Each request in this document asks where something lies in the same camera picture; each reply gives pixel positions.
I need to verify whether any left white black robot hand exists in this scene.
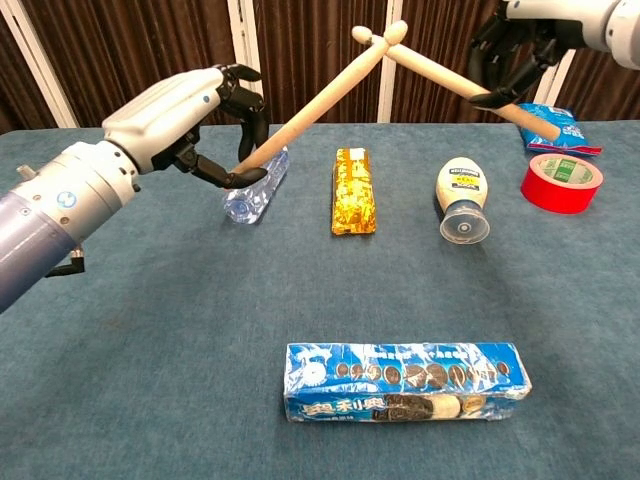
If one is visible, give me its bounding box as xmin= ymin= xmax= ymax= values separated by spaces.
xmin=101 ymin=63 xmax=269 ymax=190

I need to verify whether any red tape roll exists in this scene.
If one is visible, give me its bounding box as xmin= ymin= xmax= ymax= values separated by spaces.
xmin=519 ymin=153 xmax=605 ymax=215

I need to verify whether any blue snack bag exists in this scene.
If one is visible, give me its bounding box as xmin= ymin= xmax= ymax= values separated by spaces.
xmin=517 ymin=102 xmax=604 ymax=157

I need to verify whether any dark brown pleated curtain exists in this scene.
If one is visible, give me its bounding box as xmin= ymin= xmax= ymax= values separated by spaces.
xmin=0 ymin=0 xmax=640 ymax=134

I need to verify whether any white mayonnaise squeeze bottle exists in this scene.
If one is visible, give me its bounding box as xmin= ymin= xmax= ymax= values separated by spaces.
xmin=434 ymin=157 xmax=491 ymax=245

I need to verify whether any light wooden drumstick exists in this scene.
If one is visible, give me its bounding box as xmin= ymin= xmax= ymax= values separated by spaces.
xmin=351 ymin=24 xmax=564 ymax=144
xmin=232 ymin=21 xmax=409 ymax=177

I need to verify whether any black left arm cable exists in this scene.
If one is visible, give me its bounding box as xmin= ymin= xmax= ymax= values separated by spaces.
xmin=45 ymin=247 xmax=87 ymax=279

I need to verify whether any blue Oreo cookie box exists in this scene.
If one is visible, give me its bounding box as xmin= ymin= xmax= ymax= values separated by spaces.
xmin=283 ymin=341 xmax=533 ymax=425

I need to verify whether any blue-grey felt table cloth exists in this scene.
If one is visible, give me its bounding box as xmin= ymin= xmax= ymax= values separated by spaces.
xmin=0 ymin=118 xmax=640 ymax=480

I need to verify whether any gold foil snack pack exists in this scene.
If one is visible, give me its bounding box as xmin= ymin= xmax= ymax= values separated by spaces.
xmin=329 ymin=147 xmax=379 ymax=236

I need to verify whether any clear plastic water bottle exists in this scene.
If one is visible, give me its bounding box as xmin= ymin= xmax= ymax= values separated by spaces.
xmin=222 ymin=144 xmax=291 ymax=226

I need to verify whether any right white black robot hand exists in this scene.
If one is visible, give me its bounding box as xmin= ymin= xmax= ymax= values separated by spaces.
xmin=468 ymin=0 xmax=621 ymax=110

